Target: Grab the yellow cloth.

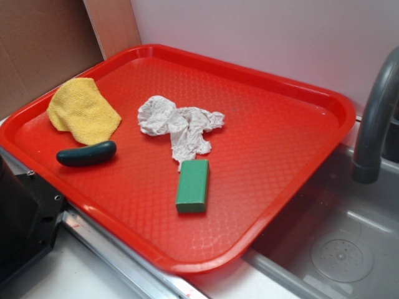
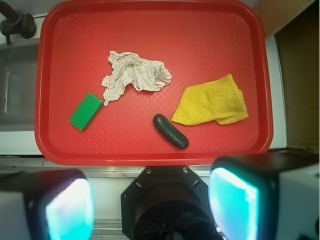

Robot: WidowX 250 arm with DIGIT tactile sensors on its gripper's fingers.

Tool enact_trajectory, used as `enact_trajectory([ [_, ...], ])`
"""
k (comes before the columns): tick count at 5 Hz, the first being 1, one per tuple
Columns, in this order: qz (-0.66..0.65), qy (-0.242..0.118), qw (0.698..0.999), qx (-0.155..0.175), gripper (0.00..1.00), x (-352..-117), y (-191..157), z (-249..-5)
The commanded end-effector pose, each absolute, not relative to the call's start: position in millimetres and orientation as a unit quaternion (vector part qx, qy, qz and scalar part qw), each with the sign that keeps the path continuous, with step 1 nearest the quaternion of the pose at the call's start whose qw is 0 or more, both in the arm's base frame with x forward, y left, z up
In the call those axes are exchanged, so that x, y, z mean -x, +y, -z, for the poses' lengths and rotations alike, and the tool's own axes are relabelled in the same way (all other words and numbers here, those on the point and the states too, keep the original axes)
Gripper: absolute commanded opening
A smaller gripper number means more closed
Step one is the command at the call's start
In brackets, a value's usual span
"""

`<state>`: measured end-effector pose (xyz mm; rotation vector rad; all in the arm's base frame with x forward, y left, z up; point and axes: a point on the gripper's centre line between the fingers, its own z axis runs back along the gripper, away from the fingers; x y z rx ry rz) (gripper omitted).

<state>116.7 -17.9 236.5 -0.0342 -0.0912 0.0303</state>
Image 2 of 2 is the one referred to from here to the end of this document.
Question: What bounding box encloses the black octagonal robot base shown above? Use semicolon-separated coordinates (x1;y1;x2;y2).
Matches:
120;166;223;240

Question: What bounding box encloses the green rectangular block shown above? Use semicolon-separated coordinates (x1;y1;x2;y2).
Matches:
69;92;103;131

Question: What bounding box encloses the dark green cucumber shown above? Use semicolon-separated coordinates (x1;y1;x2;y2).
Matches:
153;113;189;150

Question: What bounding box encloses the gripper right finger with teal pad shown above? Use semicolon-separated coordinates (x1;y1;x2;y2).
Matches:
208;151;320;240

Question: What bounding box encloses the crumpled white cloth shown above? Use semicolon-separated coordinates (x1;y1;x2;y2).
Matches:
101;50;172;107

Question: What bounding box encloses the red plastic tray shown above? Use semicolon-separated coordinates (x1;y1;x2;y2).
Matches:
35;0;273;166

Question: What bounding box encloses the yellow cloth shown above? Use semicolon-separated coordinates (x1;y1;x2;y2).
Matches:
171;74;249;126

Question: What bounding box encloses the stainless steel sink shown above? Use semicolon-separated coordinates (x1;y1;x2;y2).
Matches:
0;39;40;132

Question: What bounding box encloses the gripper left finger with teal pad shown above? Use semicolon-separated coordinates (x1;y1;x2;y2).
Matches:
0;168;95;240

